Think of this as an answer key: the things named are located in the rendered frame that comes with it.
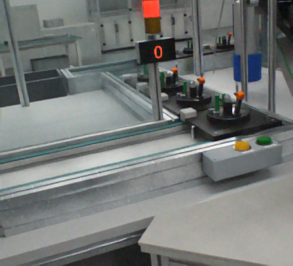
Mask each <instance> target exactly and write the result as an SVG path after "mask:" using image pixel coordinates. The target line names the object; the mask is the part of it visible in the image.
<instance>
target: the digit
mask: <svg viewBox="0 0 293 266"><path fill-rule="evenodd" d="M150 53H151V60H152V62H154V61H161V60H166V58H165V43H164V41H160V42H150Z"/></svg>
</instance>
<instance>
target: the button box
mask: <svg viewBox="0 0 293 266"><path fill-rule="evenodd" d="M247 143H250V148H249V149H248V150H237V149H235V146H234V144H233V145H230V146H225V147H222V148H217V149H214V150H210V151H207V152H203V153H202V162H203V172H204V173H205V174H207V175H209V176H210V177H211V178H212V179H213V180H214V181H215V182H217V181H219V180H224V179H227V178H230V177H233V176H237V175H241V174H244V173H250V172H253V171H257V170H260V169H264V168H267V167H271V166H274V165H278V164H280V163H281V159H282V144H281V143H278V142H276V141H274V140H271V143H270V144H258V143H257V142H256V139H255V140H252V141H248V142H247Z"/></svg>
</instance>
